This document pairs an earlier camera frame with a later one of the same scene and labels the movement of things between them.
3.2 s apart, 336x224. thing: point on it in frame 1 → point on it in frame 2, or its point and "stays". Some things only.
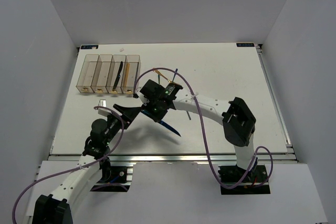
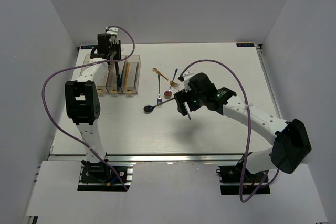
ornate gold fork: (160, 74) stays
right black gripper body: (151, 106) → (193, 100)
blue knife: (162, 122) → (121, 77)
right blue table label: (245, 44) stays
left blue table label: (88, 46) stays
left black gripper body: (114, 125) → (116, 50)
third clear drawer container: (114, 69) stays
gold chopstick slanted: (126, 74) stays
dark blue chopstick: (189, 115) stays
